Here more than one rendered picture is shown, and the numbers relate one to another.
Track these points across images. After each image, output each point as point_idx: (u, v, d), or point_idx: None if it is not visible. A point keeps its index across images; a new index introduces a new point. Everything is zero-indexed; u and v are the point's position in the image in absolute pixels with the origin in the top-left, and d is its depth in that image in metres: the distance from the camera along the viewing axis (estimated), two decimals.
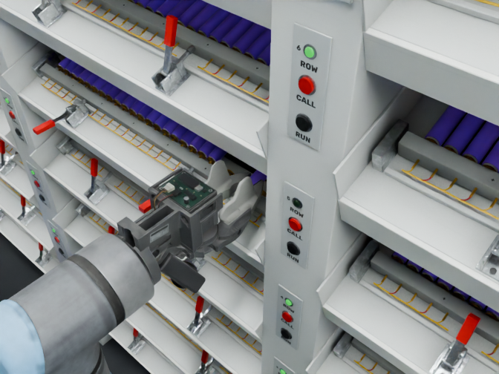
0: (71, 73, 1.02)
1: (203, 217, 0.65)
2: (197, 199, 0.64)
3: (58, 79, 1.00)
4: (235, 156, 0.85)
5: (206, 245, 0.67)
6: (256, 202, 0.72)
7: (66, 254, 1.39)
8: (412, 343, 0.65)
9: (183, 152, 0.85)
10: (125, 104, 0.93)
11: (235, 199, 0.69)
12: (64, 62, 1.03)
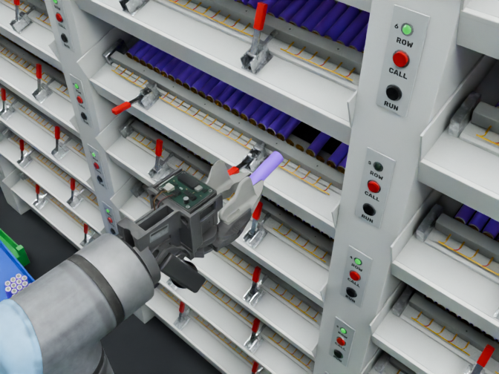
0: (139, 60, 1.10)
1: (203, 217, 0.66)
2: (197, 199, 0.64)
3: (129, 64, 1.08)
4: (301, 133, 0.93)
5: (206, 245, 0.67)
6: (256, 202, 0.72)
7: (118, 234, 1.47)
8: (476, 293, 0.74)
9: (255, 129, 0.93)
10: (195, 87, 1.02)
11: (235, 199, 0.69)
12: (133, 50, 1.11)
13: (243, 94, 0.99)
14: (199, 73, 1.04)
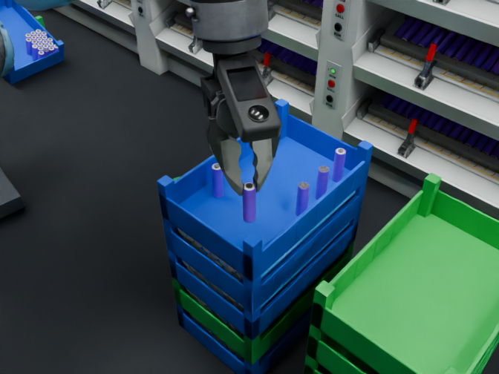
0: None
1: None
2: None
3: None
4: None
5: None
6: (268, 165, 0.76)
7: None
8: None
9: None
10: None
11: None
12: None
13: None
14: None
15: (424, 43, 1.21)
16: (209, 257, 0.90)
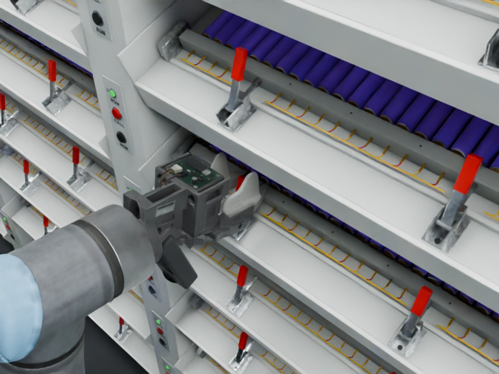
0: (227, 158, 0.84)
1: (207, 202, 0.65)
2: (205, 182, 0.63)
3: None
4: None
5: (206, 233, 0.66)
6: (259, 201, 0.72)
7: (169, 346, 1.20)
8: None
9: (413, 277, 0.67)
10: (312, 205, 0.75)
11: (240, 193, 0.69)
12: None
13: None
14: None
15: None
16: None
